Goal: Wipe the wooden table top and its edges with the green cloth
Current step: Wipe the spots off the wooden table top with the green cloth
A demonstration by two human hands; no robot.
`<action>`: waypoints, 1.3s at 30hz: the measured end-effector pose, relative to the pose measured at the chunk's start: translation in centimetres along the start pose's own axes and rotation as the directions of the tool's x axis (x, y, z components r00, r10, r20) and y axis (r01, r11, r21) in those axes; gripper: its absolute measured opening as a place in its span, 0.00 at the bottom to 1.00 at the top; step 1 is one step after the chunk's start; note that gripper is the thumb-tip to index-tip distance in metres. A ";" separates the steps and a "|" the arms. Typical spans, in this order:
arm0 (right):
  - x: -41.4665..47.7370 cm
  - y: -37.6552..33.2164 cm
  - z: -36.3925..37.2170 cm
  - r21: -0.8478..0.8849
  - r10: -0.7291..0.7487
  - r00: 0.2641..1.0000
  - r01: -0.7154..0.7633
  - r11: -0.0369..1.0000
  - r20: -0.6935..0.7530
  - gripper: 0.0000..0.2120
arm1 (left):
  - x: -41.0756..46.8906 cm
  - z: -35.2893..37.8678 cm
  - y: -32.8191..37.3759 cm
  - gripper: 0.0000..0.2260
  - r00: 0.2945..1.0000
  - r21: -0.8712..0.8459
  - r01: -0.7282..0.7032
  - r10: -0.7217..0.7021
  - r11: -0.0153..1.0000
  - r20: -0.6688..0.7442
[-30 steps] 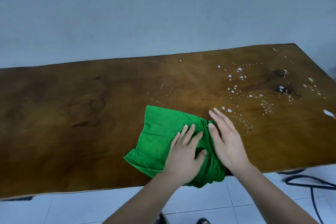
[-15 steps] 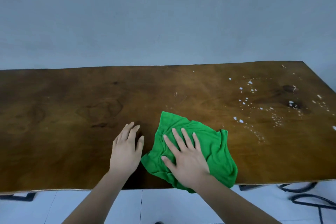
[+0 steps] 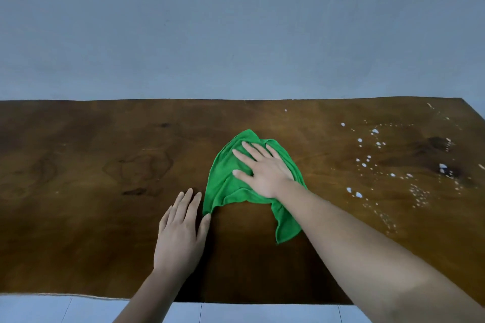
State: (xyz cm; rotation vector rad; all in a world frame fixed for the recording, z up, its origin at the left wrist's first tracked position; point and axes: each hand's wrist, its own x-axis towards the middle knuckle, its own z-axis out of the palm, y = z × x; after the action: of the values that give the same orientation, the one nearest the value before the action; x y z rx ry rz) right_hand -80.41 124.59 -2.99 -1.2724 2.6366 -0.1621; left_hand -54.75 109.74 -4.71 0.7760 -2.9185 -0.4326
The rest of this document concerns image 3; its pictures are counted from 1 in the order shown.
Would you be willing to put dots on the person's left hand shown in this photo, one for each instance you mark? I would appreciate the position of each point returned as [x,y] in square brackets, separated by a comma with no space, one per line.
[178,243]

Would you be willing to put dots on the person's right hand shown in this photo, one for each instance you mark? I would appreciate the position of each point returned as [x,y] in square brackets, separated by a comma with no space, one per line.
[269,177]

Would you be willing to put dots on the person's right little finger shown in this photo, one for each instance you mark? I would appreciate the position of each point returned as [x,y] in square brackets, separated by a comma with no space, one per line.
[274,153]

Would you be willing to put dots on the person's left middle finger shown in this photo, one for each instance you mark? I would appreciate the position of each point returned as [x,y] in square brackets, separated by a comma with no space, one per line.
[183,206]

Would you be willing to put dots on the person's right thumb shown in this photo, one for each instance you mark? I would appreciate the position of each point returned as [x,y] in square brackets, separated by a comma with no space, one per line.
[244,178]

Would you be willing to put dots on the person's left thumb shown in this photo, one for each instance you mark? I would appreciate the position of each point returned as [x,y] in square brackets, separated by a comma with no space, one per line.
[204,227]

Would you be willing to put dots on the person's left little finger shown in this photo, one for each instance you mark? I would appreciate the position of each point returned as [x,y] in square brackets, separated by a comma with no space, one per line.
[163,220]

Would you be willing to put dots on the person's right middle finger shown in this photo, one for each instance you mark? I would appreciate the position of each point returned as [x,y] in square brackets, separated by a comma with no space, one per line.
[253,151]

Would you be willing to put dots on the green microfibre cleaning cloth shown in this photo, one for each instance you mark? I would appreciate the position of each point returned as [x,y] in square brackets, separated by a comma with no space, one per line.
[223,182]

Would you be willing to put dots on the person's right forearm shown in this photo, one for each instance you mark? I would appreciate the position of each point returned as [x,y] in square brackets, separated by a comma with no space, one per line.
[360,258]

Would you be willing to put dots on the person's left forearm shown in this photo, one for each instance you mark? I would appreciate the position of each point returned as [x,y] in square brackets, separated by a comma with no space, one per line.
[155,298]

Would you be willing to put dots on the scatter of white liquid droplets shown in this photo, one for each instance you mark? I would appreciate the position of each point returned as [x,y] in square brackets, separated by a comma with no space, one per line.
[442,167]

